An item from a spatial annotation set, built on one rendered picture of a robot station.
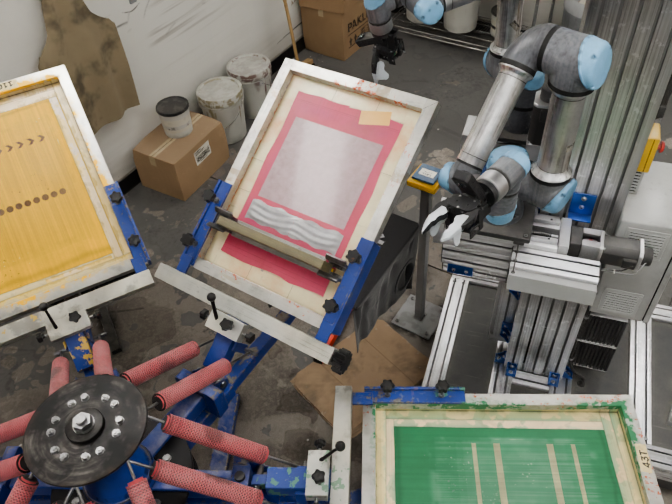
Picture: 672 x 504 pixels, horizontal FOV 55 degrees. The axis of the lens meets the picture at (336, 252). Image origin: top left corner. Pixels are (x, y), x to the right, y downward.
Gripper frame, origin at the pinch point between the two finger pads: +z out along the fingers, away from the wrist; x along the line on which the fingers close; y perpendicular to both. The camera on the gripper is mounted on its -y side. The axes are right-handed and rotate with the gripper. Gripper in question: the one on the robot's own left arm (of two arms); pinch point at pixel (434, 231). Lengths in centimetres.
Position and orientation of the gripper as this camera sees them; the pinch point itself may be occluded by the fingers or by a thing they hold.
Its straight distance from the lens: 145.3
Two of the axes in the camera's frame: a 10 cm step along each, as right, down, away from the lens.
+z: -6.7, 5.7, -4.8
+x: -7.2, -3.6, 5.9
